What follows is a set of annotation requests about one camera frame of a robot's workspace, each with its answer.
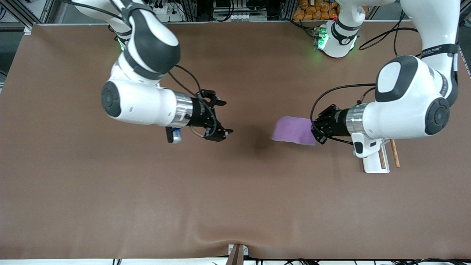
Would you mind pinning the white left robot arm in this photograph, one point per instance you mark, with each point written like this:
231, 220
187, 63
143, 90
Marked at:
404, 114

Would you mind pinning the metal table edge bracket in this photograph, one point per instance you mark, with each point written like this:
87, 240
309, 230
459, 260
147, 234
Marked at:
237, 254

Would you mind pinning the white power strip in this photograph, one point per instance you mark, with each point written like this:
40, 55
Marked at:
162, 10

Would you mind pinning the white rack with wooden bars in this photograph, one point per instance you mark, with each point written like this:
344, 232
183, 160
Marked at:
375, 165

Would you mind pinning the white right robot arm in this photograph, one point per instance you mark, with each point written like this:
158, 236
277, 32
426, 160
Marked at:
140, 105

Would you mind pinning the purple and grey towel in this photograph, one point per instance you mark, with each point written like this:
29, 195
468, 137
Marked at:
292, 130

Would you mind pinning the aluminium frame post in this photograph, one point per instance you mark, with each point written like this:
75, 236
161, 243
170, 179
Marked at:
36, 14

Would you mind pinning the pile of orange packets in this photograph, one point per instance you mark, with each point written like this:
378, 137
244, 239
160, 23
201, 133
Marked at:
312, 11

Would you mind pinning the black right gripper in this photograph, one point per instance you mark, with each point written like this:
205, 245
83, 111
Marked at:
200, 113

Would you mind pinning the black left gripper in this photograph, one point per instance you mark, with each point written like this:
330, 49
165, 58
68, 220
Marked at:
337, 120

